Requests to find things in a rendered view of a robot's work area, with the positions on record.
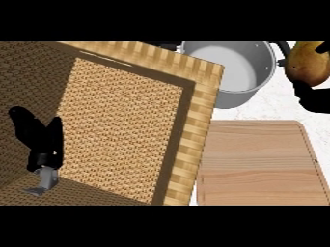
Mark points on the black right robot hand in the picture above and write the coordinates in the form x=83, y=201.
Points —
x=325, y=99

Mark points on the yellow-brown pear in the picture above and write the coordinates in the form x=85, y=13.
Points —
x=307, y=64

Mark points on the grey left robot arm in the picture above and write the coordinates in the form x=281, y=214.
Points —
x=43, y=181

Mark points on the silver metal pot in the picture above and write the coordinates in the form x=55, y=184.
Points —
x=240, y=72

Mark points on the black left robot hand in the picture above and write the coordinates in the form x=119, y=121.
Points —
x=34, y=138

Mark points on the wooden cutting board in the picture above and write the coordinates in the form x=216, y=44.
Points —
x=263, y=164

